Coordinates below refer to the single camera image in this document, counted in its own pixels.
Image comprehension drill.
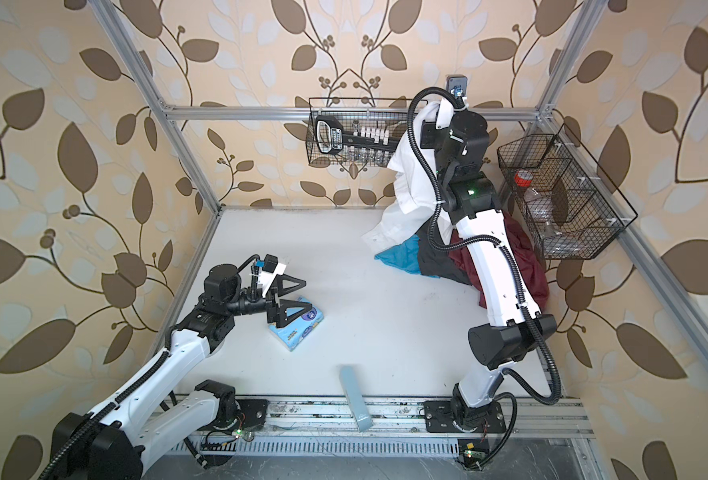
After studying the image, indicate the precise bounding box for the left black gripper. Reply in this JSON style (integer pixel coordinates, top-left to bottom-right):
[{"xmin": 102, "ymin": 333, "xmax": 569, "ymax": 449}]
[{"xmin": 223, "ymin": 271, "xmax": 311, "ymax": 330}]

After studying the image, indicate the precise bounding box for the white cloth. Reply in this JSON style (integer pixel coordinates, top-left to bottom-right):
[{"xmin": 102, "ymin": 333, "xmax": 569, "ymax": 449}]
[{"xmin": 362, "ymin": 100, "xmax": 454, "ymax": 254}]

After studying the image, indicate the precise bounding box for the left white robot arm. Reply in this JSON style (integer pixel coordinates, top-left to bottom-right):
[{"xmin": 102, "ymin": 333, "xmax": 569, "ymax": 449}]
[{"xmin": 40, "ymin": 255, "xmax": 312, "ymax": 479}]

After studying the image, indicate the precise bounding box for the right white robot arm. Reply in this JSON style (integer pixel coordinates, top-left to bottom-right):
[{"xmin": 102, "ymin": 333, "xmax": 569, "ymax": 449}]
[{"xmin": 421, "ymin": 110, "xmax": 561, "ymax": 432}]

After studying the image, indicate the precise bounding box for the teal cloth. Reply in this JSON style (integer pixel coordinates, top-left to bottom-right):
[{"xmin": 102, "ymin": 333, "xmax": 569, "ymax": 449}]
[{"xmin": 375, "ymin": 235, "xmax": 421, "ymax": 275}]

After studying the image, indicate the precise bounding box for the dark grey cloth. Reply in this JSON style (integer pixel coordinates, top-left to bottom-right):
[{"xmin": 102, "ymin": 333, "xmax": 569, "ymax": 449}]
[{"xmin": 417, "ymin": 220, "xmax": 471, "ymax": 285}]

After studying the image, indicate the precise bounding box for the blue tissue pack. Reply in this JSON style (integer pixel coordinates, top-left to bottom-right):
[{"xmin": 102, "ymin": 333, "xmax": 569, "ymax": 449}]
[{"xmin": 268, "ymin": 296, "xmax": 325, "ymax": 351}]

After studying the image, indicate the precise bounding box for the light blue rectangular bar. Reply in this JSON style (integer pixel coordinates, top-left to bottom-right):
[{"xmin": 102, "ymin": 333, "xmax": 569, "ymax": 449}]
[{"xmin": 339, "ymin": 365, "xmax": 374, "ymax": 432}]

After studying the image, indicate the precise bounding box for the maroon satin shirt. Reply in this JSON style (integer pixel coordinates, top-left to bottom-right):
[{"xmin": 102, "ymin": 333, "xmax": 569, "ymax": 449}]
[{"xmin": 448, "ymin": 212, "xmax": 550, "ymax": 311}]

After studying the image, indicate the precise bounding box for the clear bottle red cap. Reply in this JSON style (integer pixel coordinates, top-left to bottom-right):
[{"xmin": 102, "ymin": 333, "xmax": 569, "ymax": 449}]
[{"xmin": 514, "ymin": 169, "xmax": 563, "ymax": 241}]

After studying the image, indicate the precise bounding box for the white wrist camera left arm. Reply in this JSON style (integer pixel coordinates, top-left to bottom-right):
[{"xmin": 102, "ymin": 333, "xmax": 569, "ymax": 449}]
[{"xmin": 257, "ymin": 254, "xmax": 287, "ymax": 298}]

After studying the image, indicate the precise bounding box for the aluminium frame rail base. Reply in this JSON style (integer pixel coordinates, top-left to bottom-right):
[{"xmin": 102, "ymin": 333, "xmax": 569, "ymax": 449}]
[{"xmin": 191, "ymin": 396, "xmax": 596, "ymax": 459}]

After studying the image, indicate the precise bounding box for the black tool with handle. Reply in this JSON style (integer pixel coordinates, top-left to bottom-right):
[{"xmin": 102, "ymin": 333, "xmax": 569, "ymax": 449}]
[{"xmin": 313, "ymin": 116, "xmax": 401, "ymax": 154}]

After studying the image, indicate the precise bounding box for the back black wire basket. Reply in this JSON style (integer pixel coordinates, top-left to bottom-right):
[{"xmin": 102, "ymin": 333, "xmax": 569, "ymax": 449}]
[{"xmin": 305, "ymin": 97, "xmax": 410, "ymax": 169}]

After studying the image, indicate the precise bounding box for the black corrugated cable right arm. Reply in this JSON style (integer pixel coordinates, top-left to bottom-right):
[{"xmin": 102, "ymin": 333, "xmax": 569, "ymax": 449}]
[{"xmin": 406, "ymin": 86, "xmax": 563, "ymax": 407}]

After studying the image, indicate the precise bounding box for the grey wall hook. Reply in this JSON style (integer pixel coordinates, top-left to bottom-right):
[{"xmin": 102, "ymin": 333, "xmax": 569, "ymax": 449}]
[{"xmin": 446, "ymin": 75, "xmax": 469, "ymax": 99}]

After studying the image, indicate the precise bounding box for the side black wire basket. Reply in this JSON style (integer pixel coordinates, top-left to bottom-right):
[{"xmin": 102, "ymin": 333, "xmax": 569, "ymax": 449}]
[{"xmin": 497, "ymin": 125, "xmax": 638, "ymax": 260}]

